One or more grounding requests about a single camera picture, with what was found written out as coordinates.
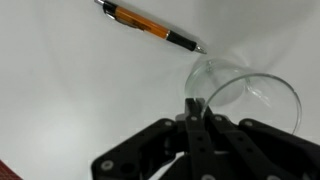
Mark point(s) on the orange and black pen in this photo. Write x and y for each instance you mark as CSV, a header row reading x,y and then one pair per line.
x,y
143,22

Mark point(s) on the clear glass cup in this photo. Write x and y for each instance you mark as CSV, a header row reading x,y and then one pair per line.
x,y
233,86

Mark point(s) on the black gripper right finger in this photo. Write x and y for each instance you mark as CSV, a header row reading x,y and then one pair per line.
x,y
260,146

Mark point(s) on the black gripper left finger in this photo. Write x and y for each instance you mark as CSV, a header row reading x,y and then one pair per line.
x,y
196,143

